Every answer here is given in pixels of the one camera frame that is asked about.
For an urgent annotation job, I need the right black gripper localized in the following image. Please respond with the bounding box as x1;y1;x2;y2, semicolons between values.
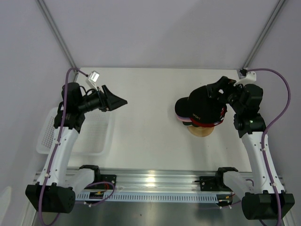
206;76;246;113

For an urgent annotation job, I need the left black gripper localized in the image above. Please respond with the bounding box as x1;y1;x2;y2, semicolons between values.
77;85;127;113

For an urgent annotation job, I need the black baseball cap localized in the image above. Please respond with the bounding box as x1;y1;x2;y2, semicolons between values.
174;86;225;118

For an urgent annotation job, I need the red baseball cap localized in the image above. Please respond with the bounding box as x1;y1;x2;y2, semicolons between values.
190;105;227;128

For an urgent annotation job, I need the lavender baseball cap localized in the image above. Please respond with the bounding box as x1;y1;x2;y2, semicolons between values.
176;115;192;122

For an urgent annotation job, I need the dark green baseball cap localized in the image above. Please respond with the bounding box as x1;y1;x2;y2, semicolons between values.
182;121;199;128

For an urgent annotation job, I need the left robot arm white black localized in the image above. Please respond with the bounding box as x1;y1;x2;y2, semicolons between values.
25;82;127;213

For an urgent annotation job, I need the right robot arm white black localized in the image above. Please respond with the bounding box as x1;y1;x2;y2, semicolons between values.
206;76;295;224

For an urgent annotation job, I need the white plastic basket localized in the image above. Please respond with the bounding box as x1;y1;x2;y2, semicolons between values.
36;107;115;156

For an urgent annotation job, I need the wooden hat stand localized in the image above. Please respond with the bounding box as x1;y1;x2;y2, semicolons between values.
188;126;214;137

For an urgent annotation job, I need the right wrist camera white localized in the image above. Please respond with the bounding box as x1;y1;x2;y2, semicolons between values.
235;68;257;86

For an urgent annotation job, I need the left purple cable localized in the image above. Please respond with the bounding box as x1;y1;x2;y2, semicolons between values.
37;67;116;226

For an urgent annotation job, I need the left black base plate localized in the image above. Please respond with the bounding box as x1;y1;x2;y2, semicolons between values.
99;174;117;190

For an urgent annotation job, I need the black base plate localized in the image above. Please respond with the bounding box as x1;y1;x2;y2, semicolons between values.
99;174;117;190
194;176;221;192

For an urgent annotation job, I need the aluminium mounting rail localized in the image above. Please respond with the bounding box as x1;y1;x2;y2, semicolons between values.
32;165;285;196

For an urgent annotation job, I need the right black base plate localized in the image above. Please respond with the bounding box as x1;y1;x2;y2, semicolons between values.
194;176;221;192

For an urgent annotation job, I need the white slotted cable duct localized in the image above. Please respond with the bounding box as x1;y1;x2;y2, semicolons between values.
76;193;218;203

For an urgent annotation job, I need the right aluminium frame post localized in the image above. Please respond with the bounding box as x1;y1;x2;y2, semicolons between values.
241;0;289;68

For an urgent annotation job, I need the aluminium frame post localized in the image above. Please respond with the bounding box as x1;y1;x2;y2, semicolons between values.
35;0;77;68
241;0;289;68

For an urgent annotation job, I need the left aluminium frame post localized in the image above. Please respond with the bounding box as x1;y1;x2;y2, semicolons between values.
35;0;77;68

